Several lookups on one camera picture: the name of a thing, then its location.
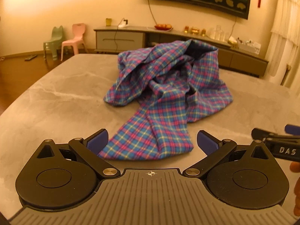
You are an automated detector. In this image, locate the long grey TV cabinet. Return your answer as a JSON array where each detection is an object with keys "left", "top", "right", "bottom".
[{"left": 94, "top": 25, "right": 269, "bottom": 78}]

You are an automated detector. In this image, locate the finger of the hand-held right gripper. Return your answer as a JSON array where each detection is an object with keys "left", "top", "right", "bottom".
[
  {"left": 251, "top": 128, "right": 283, "bottom": 144},
  {"left": 284, "top": 125, "right": 300, "bottom": 137}
]

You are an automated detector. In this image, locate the green plastic child chair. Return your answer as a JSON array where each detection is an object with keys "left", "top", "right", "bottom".
[{"left": 43, "top": 26, "right": 65, "bottom": 62}]

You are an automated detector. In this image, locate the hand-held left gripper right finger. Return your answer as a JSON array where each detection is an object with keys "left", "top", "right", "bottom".
[{"left": 183, "top": 130, "right": 269, "bottom": 178}]

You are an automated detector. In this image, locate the white ruffled curtain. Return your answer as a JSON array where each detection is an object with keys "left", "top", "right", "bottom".
[{"left": 266, "top": 0, "right": 300, "bottom": 90}]

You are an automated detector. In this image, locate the pink plastic child chair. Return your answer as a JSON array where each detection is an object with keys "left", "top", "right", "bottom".
[{"left": 60, "top": 23, "right": 89, "bottom": 61}]

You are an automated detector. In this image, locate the blue pink plaid shirt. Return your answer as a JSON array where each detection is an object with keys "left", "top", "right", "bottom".
[{"left": 97, "top": 39, "right": 235, "bottom": 162}]

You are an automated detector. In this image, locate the white tray with clutter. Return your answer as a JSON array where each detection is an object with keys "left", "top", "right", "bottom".
[{"left": 236, "top": 37, "right": 261, "bottom": 52}]

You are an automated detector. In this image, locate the person's right hand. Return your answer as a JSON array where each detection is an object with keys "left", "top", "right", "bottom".
[{"left": 289, "top": 162, "right": 300, "bottom": 207}]

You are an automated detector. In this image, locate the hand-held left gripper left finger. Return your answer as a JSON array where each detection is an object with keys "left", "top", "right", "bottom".
[{"left": 35, "top": 129, "right": 118, "bottom": 178}]

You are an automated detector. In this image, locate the thin wall cable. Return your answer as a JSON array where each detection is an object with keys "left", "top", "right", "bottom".
[
  {"left": 147, "top": 0, "right": 157, "bottom": 26},
  {"left": 231, "top": 16, "right": 238, "bottom": 38}
]

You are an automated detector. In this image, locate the black power cable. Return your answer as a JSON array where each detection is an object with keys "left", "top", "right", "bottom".
[{"left": 113, "top": 27, "right": 120, "bottom": 52}]

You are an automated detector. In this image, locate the plate of oranges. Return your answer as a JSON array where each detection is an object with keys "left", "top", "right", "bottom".
[{"left": 154, "top": 23, "right": 173, "bottom": 31}]

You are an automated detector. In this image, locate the set of clear glasses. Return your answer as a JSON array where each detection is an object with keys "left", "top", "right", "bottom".
[{"left": 208, "top": 25, "right": 229, "bottom": 41}]

